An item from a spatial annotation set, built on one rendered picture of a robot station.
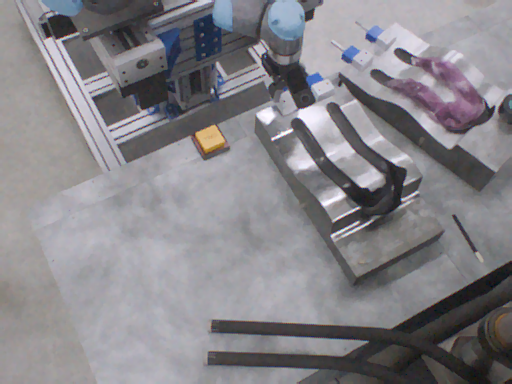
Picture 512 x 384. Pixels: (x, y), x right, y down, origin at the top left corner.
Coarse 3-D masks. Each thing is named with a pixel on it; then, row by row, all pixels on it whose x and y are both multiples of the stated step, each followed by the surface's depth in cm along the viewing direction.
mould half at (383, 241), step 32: (352, 96) 162; (256, 128) 163; (288, 128) 157; (320, 128) 158; (288, 160) 153; (352, 160) 152; (320, 192) 145; (416, 192) 152; (320, 224) 149; (352, 224) 147; (384, 224) 148; (416, 224) 149; (352, 256) 144; (384, 256) 144
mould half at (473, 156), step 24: (408, 48) 175; (432, 48) 174; (360, 72) 170; (384, 72) 171; (408, 72) 169; (480, 72) 168; (360, 96) 171; (384, 96) 165; (504, 96) 161; (408, 120) 162; (432, 120) 160; (432, 144) 161; (456, 144) 155; (480, 144) 154; (504, 144) 154; (456, 168) 161; (480, 168) 154
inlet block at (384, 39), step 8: (360, 24) 178; (368, 32) 175; (376, 32) 176; (384, 32) 174; (392, 32) 174; (368, 40) 177; (376, 40) 174; (384, 40) 173; (392, 40) 173; (384, 48) 174
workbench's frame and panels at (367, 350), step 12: (492, 276) 194; (504, 276) 209; (468, 288) 187; (480, 288) 209; (492, 288) 224; (444, 300) 181; (456, 300) 200; (420, 312) 146; (432, 312) 193; (444, 312) 214; (408, 324) 186; (420, 324) 208; (360, 348) 170; (372, 348) 189; (384, 348) 213; (324, 372) 178; (336, 372) 194; (348, 372) 211
